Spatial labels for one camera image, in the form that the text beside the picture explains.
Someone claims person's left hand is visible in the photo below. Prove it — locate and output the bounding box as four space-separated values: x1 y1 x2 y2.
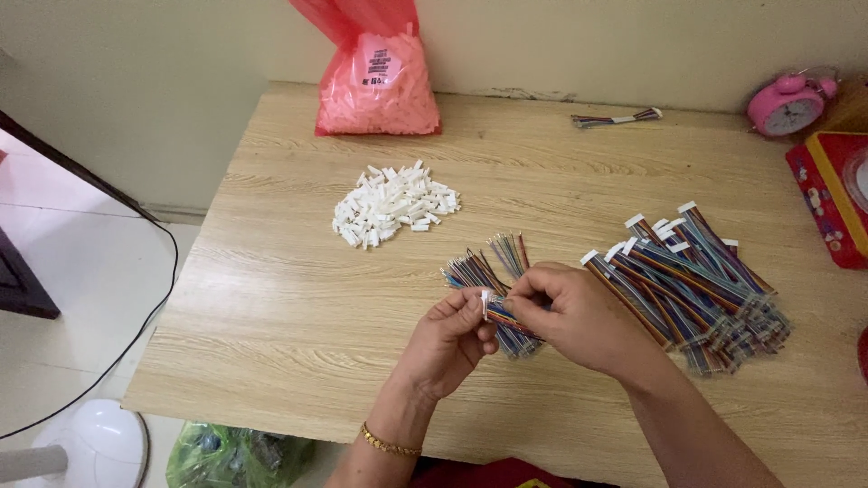
407 286 500 401

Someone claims person's right hand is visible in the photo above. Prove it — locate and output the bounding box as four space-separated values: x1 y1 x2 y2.
505 262 669 389

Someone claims rainbow ribbon wire strip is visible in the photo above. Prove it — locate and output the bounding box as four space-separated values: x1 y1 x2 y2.
486 296 545 342

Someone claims red cloth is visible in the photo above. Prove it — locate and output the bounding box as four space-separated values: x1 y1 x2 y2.
410 457 577 488

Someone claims heap of white connector housings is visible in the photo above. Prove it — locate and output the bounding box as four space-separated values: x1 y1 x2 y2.
331 160 462 249

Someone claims green plastic bag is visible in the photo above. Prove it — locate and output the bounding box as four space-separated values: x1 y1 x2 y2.
166 421 316 488

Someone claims red and yellow printed box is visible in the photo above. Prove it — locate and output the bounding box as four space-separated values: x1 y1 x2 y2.
786 131 868 271

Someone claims red bag of white connectors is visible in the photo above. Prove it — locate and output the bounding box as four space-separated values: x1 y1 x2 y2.
288 0 442 137

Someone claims pink alarm clock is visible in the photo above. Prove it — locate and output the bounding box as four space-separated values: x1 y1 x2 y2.
746 66 840 138

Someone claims white fan base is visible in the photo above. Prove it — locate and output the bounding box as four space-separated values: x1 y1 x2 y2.
0 399 150 488

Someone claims dark furniture piece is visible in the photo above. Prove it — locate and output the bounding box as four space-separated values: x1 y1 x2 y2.
0 227 61 320

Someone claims pile of loose rainbow wires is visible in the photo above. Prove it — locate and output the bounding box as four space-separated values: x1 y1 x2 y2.
441 232 545 360

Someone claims gold bracelet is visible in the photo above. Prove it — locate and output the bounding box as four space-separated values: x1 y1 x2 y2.
359 422 423 457

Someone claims pile of finished connector cables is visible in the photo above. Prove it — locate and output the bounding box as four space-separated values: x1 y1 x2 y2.
580 201 794 377

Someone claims single rainbow cable with connector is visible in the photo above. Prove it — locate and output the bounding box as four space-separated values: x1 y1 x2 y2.
571 107 663 129

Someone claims black cable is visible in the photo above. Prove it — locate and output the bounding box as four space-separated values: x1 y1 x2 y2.
0 108 180 441

